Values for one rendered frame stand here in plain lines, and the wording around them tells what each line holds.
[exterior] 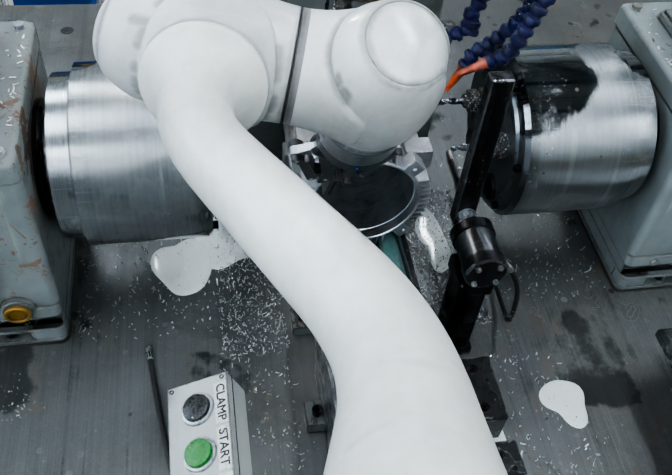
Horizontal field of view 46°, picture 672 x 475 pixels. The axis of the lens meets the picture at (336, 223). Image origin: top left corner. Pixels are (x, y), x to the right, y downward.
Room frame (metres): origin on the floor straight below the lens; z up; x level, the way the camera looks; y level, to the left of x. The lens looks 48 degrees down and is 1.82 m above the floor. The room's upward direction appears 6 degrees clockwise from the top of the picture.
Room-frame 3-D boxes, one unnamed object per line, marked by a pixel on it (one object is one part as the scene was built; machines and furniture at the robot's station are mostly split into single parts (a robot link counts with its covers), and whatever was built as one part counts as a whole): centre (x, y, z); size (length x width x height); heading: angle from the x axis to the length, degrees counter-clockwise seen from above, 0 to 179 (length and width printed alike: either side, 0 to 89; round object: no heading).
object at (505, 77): (0.76, -0.18, 1.12); 0.04 x 0.03 x 0.26; 14
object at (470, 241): (0.88, -0.19, 0.92); 0.45 x 0.13 x 0.24; 14
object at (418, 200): (0.85, -0.01, 1.02); 0.20 x 0.19 x 0.19; 13
